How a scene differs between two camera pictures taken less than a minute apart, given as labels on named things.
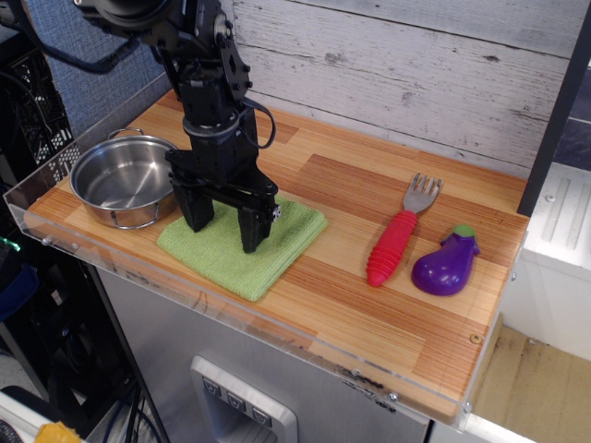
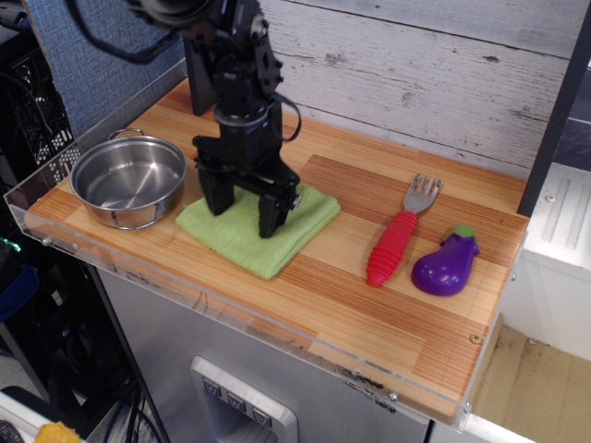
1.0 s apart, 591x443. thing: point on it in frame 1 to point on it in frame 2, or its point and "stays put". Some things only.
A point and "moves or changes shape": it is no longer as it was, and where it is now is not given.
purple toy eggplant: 444,271 stays put
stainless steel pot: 125,179 stays put
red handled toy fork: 398,228 stays put
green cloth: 218,247 moves or changes shape
